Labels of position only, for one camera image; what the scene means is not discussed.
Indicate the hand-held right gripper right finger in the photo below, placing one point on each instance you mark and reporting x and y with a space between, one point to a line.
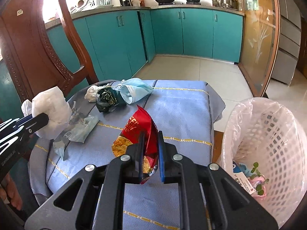
161 163

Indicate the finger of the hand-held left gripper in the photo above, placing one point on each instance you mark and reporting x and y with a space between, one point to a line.
33 124

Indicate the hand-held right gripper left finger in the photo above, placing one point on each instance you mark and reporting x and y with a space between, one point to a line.
141 163

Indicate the large white paper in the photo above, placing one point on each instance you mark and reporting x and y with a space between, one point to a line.
52 107

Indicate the red snack bag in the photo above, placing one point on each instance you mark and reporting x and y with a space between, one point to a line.
134 129

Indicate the blue and white medicine box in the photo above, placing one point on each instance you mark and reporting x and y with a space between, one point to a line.
241 179

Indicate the small blue wrapper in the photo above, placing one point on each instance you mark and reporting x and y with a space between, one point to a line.
245 169

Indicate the green leaf sprig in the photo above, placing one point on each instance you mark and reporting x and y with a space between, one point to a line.
255 165

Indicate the pink wrapper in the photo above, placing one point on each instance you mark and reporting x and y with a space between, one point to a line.
260 179

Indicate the white mesh wastebasket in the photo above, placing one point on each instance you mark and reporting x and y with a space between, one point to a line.
275 129

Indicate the person's left hand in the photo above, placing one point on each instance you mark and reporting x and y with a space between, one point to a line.
10 194

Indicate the pale blue plastic scrap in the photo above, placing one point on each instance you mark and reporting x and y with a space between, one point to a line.
60 149

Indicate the clear teal plastic wrapper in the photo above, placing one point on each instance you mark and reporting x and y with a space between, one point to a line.
81 128

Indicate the blue tablecloth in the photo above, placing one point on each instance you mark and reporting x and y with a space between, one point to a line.
182 115

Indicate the small crumpled white tissue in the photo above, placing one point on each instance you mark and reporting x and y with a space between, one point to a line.
92 93

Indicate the carved wooden chair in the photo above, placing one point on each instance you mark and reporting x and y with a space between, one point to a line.
28 52

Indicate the dark green packet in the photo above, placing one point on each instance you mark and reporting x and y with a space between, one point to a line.
108 98

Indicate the blue face mask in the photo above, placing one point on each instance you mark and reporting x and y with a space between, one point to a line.
134 88

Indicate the clear plastic bin liner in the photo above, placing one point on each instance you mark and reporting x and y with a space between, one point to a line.
242 110

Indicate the teal lower kitchen cabinets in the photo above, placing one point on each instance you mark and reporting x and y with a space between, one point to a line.
196 33

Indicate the white dish rack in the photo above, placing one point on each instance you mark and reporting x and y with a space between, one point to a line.
98 0

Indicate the frosted glass sliding door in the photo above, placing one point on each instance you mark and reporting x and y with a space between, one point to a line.
259 40

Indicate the gas stove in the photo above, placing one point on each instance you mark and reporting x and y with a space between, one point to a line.
179 3

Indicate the brown bottle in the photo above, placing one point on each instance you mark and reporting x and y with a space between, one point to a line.
141 2

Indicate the steel stockpot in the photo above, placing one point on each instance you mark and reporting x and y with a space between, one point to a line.
227 1

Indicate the grey refrigerator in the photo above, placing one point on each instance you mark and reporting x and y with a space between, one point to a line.
287 40

